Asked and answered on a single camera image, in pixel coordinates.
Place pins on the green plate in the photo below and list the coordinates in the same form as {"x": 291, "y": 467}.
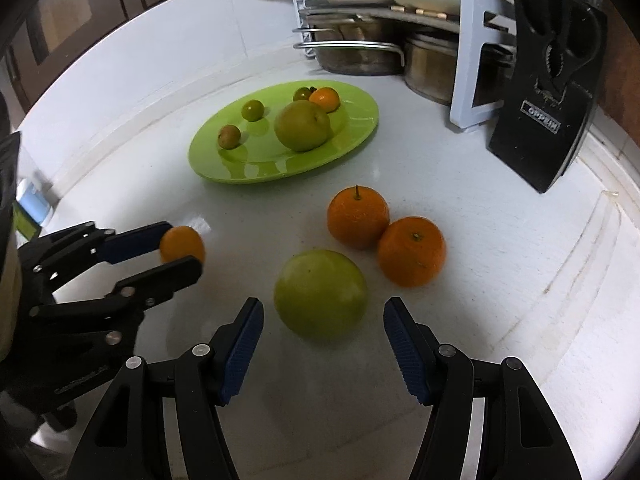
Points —
{"x": 260, "y": 165}

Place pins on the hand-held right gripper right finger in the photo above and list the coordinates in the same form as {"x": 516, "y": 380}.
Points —
{"x": 407, "y": 355}

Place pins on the wooden cutting board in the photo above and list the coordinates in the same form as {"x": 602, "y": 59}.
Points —
{"x": 622, "y": 85}

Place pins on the small green tomato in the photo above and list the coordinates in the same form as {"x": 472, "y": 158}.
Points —
{"x": 301, "y": 94}
{"x": 253, "y": 110}

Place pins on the small brown fruit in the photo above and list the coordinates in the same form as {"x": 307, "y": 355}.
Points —
{"x": 229, "y": 136}

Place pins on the orange with stem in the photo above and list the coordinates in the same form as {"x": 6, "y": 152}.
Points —
{"x": 358, "y": 217}

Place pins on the black kitchen scissors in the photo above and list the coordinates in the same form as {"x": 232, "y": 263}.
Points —
{"x": 555, "y": 60}

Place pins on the small orange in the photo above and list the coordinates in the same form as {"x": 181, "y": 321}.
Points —
{"x": 185, "y": 242}
{"x": 326, "y": 99}

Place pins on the yellow-green apple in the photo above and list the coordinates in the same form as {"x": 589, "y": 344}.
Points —
{"x": 302, "y": 125}

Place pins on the black knife block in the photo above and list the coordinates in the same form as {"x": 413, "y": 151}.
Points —
{"x": 545, "y": 150}

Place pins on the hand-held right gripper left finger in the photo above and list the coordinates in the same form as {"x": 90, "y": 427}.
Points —
{"x": 242, "y": 355}

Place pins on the person's left forearm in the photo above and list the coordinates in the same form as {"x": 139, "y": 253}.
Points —
{"x": 9, "y": 305}

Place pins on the green apple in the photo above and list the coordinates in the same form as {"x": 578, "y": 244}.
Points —
{"x": 320, "y": 295}

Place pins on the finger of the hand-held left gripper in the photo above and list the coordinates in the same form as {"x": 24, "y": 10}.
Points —
{"x": 165, "y": 275}
{"x": 135, "y": 245}

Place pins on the pot shelf rack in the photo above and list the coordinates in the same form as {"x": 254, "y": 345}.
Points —
{"x": 472, "y": 60}

